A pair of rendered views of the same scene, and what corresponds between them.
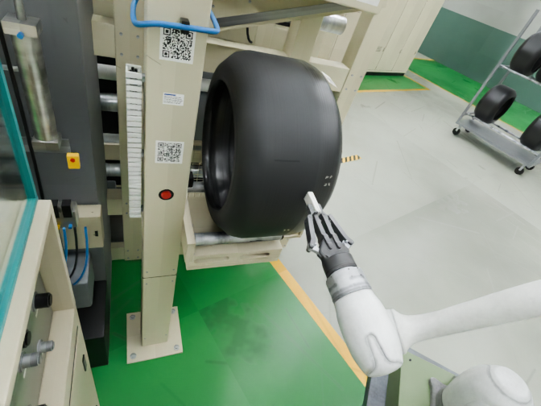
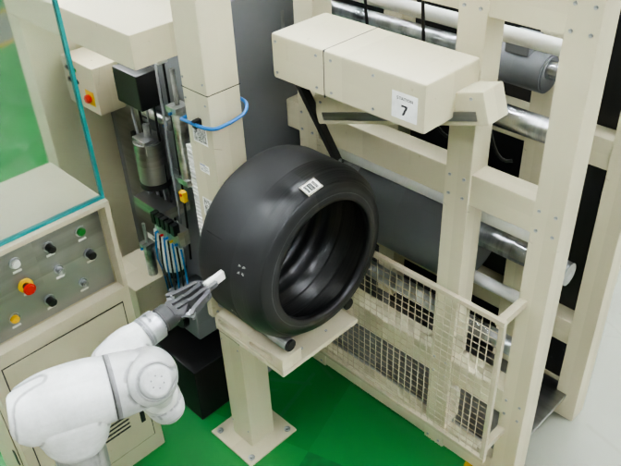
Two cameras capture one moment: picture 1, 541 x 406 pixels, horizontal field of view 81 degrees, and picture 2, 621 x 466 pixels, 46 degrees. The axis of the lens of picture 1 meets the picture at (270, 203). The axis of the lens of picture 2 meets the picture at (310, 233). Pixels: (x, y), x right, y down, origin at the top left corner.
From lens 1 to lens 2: 2.07 m
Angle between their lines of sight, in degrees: 60
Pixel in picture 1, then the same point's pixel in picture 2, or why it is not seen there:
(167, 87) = (200, 159)
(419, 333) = not seen: hidden behind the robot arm
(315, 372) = not seen: outside the picture
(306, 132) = (235, 218)
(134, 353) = (223, 429)
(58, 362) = (89, 301)
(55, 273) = (112, 250)
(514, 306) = not seen: hidden behind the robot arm
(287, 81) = (254, 176)
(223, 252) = (237, 326)
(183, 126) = (213, 190)
